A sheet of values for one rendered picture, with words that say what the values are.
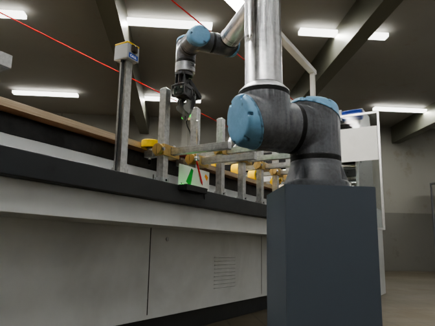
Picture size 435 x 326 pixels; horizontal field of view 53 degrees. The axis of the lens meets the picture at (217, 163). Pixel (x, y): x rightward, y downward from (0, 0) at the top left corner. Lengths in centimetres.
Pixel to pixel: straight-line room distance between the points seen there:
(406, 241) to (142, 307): 931
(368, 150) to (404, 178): 679
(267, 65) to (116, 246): 108
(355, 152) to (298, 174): 320
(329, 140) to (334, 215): 22
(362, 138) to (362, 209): 325
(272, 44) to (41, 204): 85
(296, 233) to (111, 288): 102
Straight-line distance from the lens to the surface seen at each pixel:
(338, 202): 122
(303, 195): 119
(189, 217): 207
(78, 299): 186
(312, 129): 128
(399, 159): 1123
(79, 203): 156
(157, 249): 220
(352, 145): 448
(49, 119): 170
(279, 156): 250
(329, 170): 127
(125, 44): 182
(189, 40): 192
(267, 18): 135
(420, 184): 1136
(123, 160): 170
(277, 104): 123
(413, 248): 1110
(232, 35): 189
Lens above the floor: 43
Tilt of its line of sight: 11 degrees up
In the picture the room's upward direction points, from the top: 1 degrees clockwise
